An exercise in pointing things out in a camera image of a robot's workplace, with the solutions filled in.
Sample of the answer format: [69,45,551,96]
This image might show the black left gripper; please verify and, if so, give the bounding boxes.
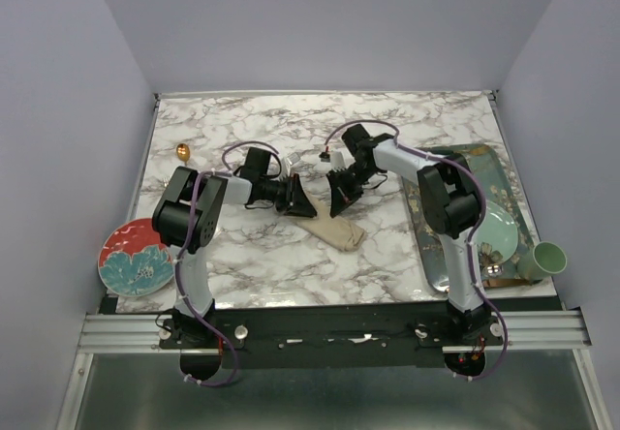
[258,172,317,217]

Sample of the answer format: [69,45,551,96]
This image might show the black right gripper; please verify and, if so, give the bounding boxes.
[325,163,376,218]

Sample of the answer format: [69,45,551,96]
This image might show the beige linen napkin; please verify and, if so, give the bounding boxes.
[290,195,367,252]

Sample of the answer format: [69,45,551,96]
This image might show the gold spoon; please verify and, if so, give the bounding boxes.
[175,143,191,167]

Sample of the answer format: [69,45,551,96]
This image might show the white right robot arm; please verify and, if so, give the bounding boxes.
[326,120,491,345]

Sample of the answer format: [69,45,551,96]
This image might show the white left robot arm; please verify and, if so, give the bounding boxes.
[152,142,318,348]

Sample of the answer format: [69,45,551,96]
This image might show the floral teal serving tray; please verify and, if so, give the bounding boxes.
[401,143,535,292]

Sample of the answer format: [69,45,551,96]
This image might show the mint green plate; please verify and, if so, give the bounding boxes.
[475,200,519,267]

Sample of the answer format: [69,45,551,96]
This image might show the silver spoon on tray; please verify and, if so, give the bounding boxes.
[485,264,503,278]

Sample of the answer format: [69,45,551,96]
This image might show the red and blue round plate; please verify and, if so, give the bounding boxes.
[98,218,174,297]

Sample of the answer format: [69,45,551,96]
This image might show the mint green cup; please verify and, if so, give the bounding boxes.
[516,241,568,281]

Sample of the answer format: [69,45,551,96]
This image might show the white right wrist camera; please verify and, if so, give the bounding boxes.
[329,151,347,171]

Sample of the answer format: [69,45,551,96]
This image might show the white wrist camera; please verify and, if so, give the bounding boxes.
[282,153,300,173]
[329,151,347,171]

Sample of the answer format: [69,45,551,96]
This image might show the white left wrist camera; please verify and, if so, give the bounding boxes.
[282,153,300,173]

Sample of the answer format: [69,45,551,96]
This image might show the black mounting base plate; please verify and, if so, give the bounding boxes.
[157,301,503,379]

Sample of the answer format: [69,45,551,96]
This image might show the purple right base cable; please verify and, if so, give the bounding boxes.
[452,298,514,384]

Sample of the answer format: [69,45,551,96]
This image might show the aluminium frame rail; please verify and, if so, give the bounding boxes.
[77,311,591,354]

